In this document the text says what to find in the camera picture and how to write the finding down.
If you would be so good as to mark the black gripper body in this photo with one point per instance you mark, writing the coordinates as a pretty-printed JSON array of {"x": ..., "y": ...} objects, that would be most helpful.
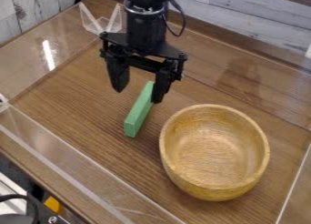
[{"x": 142, "y": 45}]

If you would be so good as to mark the green rectangular block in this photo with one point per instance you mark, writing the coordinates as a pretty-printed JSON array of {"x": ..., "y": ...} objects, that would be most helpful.
[{"x": 139, "y": 111}]

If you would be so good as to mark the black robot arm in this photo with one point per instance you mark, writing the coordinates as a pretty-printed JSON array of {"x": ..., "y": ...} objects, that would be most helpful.
[{"x": 142, "y": 47}]

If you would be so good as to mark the yellow black device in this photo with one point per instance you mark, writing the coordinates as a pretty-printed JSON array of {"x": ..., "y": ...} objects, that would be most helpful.
[{"x": 52, "y": 212}]

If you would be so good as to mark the clear acrylic corner bracket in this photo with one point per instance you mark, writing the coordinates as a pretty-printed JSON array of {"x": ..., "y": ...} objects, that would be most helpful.
[{"x": 114, "y": 24}]

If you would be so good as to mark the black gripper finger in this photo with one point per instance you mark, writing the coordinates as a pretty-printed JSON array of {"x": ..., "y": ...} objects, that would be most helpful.
[
  {"x": 164, "y": 77},
  {"x": 118, "y": 72}
]

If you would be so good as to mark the brown wooden bowl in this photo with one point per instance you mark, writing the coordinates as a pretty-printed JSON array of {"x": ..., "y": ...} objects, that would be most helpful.
[{"x": 214, "y": 151}]

